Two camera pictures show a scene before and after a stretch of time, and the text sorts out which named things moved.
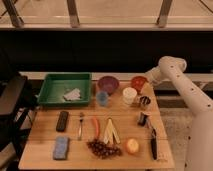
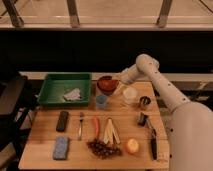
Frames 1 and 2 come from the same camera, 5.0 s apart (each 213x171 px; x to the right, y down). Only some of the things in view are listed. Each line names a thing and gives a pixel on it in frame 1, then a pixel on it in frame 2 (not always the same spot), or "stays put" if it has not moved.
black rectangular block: (62, 121) stays put
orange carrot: (97, 127) stays put
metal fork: (81, 130) stays put
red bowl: (138, 83) → (107, 83)
